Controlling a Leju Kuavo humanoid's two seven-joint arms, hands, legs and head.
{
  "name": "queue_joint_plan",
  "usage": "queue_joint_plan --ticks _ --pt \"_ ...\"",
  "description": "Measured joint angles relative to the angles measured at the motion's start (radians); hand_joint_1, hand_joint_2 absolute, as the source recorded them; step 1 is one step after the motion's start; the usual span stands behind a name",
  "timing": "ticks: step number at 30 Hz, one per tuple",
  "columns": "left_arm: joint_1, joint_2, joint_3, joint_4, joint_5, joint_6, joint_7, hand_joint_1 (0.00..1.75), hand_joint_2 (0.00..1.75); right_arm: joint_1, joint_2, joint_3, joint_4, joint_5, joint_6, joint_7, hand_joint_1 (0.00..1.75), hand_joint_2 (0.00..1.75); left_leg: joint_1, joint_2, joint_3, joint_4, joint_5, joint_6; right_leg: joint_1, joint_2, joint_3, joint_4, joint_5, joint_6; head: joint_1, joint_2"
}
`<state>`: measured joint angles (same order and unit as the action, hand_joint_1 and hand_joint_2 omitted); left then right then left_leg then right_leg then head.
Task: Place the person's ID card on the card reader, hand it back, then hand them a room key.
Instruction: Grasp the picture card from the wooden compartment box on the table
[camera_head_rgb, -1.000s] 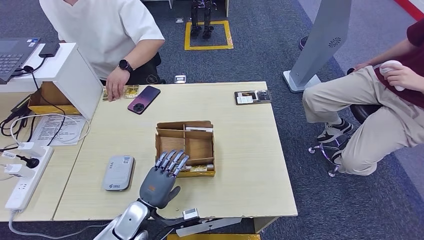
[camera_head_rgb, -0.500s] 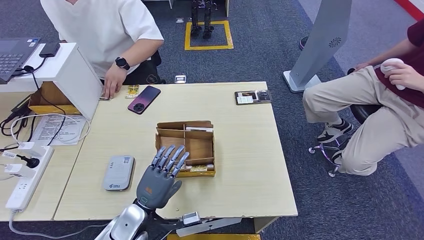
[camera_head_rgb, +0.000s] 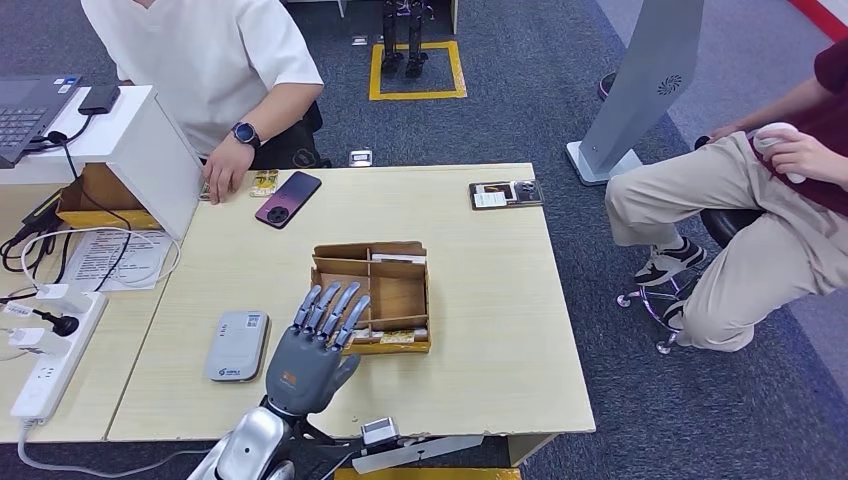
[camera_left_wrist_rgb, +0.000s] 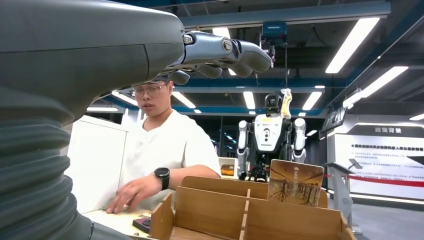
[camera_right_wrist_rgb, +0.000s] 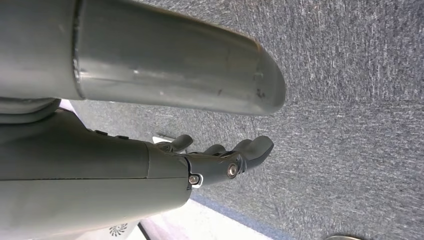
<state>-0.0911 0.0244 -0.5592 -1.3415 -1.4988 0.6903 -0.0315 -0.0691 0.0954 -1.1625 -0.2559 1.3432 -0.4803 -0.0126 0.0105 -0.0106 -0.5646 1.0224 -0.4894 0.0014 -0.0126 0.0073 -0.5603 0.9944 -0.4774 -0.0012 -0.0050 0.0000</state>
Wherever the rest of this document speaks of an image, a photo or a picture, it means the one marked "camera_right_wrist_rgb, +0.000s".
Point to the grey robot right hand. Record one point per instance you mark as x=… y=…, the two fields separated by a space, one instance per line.
x=82 y=185

